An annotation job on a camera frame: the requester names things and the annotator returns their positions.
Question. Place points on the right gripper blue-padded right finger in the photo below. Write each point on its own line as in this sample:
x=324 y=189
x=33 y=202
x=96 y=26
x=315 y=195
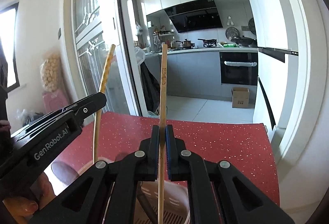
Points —
x=218 y=192

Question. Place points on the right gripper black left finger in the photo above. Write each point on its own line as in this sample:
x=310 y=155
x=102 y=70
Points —
x=105 y=193

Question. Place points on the plain wooden chopstick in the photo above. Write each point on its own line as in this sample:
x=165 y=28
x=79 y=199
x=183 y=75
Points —
x=161 y=160

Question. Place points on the dark translucent spoon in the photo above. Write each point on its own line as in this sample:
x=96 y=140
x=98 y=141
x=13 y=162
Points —
x=145 y=204

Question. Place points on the grey lower kitchen cabinets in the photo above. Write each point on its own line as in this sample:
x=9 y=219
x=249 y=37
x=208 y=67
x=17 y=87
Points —
x=194 y=74

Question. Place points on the person's left hand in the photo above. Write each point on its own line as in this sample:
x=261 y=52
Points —
x=20 y=207

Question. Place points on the black plastic bag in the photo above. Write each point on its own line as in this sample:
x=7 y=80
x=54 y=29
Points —
x=26 y=116

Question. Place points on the stack of pink stools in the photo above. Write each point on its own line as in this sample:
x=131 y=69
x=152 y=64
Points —
x=54 y=100

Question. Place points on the bag of yellow balls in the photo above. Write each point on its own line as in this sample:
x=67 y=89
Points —
x=50 y=71

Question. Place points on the cardboard box on floor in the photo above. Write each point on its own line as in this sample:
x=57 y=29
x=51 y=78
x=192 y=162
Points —
x=240 y=97

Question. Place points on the built-in black oven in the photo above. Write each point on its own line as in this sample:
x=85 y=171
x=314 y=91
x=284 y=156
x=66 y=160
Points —
x=239 y=68

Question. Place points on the sliding glass door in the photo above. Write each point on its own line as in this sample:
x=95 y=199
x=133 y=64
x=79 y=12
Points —
x=95 y=26

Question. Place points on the black frying pan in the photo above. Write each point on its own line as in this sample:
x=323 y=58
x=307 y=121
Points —
x=209 y=43

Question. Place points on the cooking pot on stove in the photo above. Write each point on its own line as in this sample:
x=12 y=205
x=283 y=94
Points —
x=185 y=44

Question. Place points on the black wok on counter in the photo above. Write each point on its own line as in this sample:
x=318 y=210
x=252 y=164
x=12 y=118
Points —
x=245 y=42

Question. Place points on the black range hood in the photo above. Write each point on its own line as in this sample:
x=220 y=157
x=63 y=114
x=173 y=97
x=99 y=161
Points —
x=194 y=15

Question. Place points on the white refrigerator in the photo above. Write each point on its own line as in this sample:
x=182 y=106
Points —
x=278 y=67

